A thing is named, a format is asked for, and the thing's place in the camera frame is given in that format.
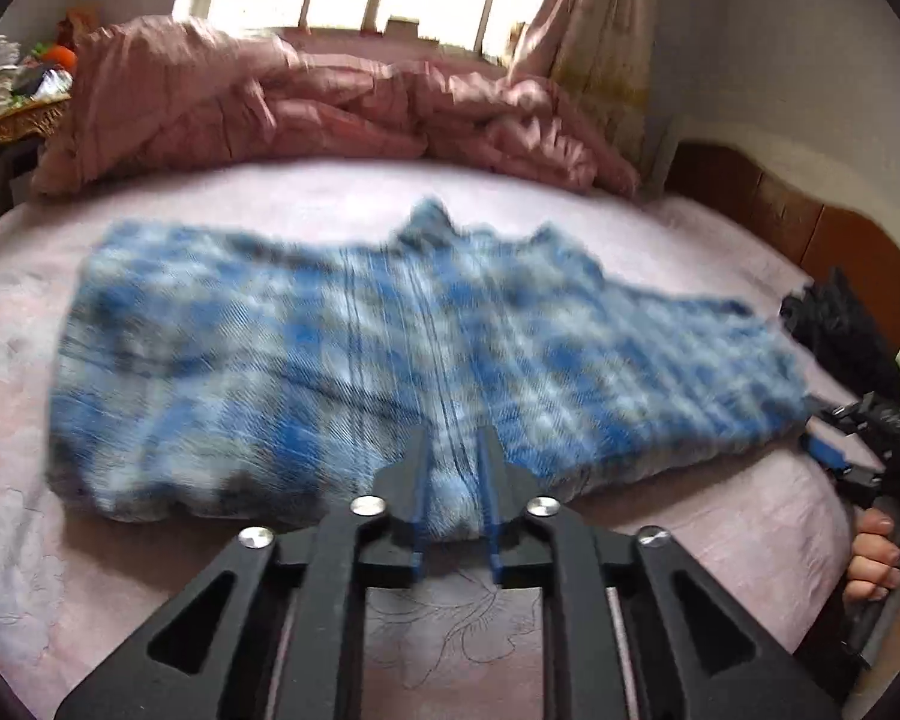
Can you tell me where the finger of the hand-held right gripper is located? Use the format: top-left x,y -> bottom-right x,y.
802,431 -> 887,492
810,396 -> 882,430

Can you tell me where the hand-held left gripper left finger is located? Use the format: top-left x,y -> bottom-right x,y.
56,424 -> 428,720

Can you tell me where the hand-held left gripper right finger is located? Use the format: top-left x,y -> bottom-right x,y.
480,426 -> 845,720

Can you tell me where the blue plaid shirt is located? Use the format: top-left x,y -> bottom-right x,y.
45,199 -> 815,545

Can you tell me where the person's right hand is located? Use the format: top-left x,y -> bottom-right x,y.
844,510 -> 900,605

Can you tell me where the black jacket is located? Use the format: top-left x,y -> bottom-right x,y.
780,268 -> 900,406

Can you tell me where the wooden bed headboard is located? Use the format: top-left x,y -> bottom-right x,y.
664,120 -> 900,346

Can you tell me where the pink quilt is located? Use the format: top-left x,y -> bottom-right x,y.
30,15 -> 642,200

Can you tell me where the patterned beige curtain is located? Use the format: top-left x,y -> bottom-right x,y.
506,0 -> 657,173

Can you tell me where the carved wooden side table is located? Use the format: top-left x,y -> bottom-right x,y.
0,101 -> 72,166

